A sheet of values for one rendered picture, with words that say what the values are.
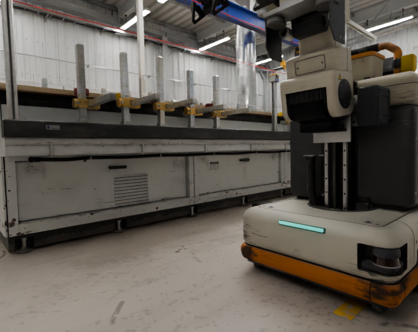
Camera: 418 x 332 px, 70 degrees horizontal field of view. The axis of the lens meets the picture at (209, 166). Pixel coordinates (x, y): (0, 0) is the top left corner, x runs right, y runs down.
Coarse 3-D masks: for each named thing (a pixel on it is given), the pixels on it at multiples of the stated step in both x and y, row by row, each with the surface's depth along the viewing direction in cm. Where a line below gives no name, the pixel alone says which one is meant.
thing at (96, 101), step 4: (100, 96) 147; (104, 96) 144; (108, 96) 140; (112, 96) 140; (92, 100) 155; (96, 100) 151; (100, 100) 147; (104, 100) 144; (108, 100) 143; (112, 100) 144; (88, 104) 160; (92, 104) 155; (96, 104) 154; (100, 104) 154
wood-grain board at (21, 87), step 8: (0, 88) 149; (24, 88) 155; (32, 88) 158; (40, 88) 160; (48, 88) 163; (72, 96) 174; (88, 96) 177; (96, 96) 180; (152, 104) 210; (256, 112) 282; (264, 112) 290
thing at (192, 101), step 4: (184, 100) 178; (188, 100) 175; (192, 100) 173; (168, 104) 191; (172, 104) 188; (176, 104) 184; (180, 104) 181; (184, 104) 178; (188, 104) 177; (192, 104) 177; (168, 108) 191; (172, 108) 192; (156, 112) 204
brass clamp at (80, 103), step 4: (72, 100) 158; (76, 100) 156; (80, 100) 157; (84, 100) 158; (88, 100) 160; (72, 104) 158; (76, 104) 156; (80, 104) 157; (84, 104) 158; (76, 108) 160; (88, 108) 160; (92, 108) 161; (96, 108) 163
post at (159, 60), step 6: (156, 60) 191; (162, 60) 191; (156, 66) 191; (162, 66) 191; (156, 72) 192; (162, 72) 191; (156, 78) 192; (162, 78) 191; (156, 84) 192; (162, 84) 192; (156, 90) 193; (162, 90) 192; (162, 96) 192; (162, 114) 192; (162, 120) 192
